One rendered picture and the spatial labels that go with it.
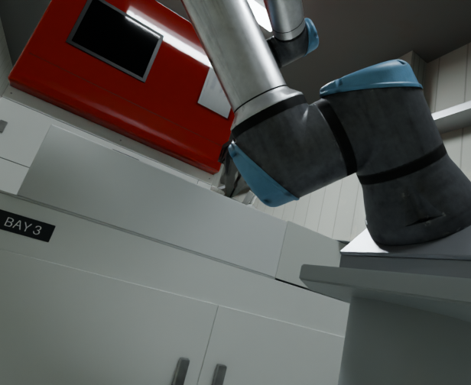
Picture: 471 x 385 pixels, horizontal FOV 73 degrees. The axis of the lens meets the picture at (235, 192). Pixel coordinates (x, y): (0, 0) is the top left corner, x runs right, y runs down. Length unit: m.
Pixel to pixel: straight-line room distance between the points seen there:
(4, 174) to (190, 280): 0.81
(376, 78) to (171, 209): 0.44
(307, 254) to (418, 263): 0.44
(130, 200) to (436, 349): 0.53
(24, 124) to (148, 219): 0.78
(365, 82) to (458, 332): 0.30
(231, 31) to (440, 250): 0.37
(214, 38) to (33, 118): 0.97
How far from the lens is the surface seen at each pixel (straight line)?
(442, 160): 0.48
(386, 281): 0.34
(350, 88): 0.44
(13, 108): 1.36
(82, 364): 0.67
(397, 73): 0.46
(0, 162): 1.31
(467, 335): 0.45
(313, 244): 0.86
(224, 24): 0.47
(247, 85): 0.45
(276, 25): 0.78
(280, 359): 0.83
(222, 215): 0.72
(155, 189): 0.67
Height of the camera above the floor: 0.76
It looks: 17 degrees up
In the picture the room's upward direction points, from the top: 16 degrees clockwise
